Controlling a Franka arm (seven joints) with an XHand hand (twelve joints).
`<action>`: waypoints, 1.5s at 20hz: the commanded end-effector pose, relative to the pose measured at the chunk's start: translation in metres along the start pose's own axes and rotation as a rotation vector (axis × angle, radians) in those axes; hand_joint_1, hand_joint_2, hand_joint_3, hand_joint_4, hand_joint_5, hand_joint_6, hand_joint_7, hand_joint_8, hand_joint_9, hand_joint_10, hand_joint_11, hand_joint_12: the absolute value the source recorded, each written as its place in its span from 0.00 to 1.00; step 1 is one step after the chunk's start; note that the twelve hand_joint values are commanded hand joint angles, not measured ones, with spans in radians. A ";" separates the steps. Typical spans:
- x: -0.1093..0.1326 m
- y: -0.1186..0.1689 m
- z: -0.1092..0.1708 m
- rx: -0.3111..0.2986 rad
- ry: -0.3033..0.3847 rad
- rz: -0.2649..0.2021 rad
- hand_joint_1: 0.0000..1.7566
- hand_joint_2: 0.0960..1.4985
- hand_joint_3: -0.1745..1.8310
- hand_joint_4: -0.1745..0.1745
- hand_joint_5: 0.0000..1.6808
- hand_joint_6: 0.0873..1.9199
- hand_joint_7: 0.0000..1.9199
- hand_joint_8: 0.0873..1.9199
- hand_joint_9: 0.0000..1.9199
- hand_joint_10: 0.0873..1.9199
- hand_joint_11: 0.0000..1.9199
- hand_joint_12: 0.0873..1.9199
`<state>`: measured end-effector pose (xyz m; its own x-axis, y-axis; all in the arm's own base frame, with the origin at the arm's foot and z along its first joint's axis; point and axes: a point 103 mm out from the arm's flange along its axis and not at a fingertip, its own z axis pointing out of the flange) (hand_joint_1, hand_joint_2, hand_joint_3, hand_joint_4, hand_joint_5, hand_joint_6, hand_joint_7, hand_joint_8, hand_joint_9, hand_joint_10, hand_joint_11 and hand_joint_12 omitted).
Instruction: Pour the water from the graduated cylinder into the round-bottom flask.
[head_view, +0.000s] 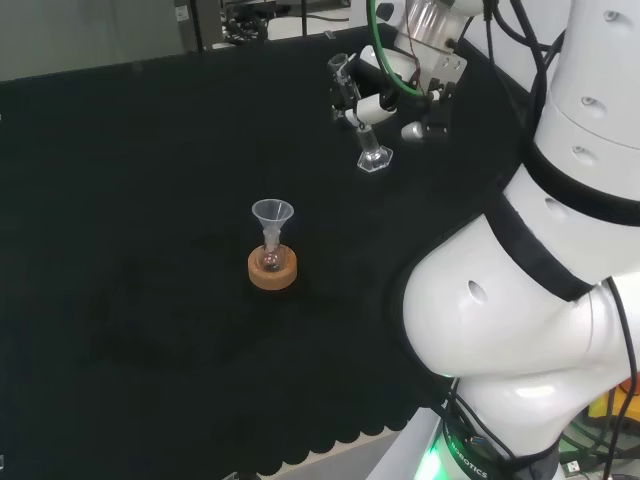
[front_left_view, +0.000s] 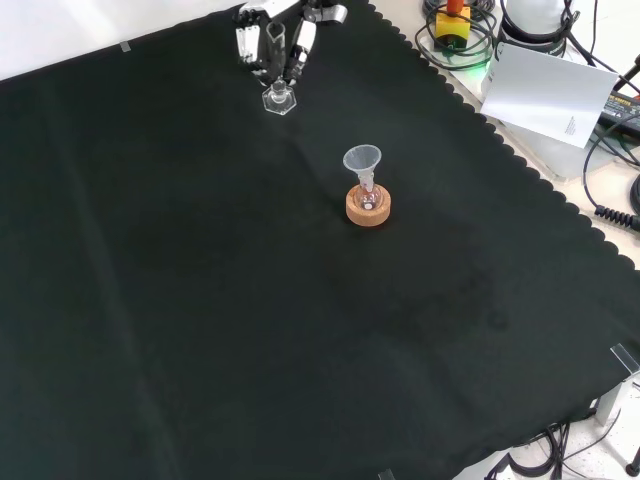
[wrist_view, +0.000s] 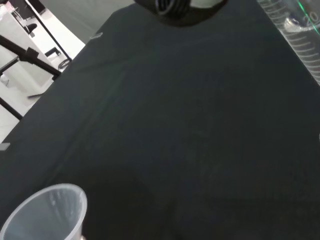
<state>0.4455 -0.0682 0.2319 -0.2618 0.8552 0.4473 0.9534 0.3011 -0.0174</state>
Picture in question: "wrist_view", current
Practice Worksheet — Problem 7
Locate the clear plastic funnel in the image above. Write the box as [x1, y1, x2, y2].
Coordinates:
[0, 183, 89, 240]

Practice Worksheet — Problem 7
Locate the black office chair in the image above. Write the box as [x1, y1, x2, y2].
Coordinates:
[24, 22, 38, 35]

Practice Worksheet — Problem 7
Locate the black bench cloth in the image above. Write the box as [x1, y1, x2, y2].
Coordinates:
[0, 0, 320, 240]

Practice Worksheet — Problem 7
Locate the black tripod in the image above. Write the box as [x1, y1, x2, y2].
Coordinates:
[0, 0, 74, 121]

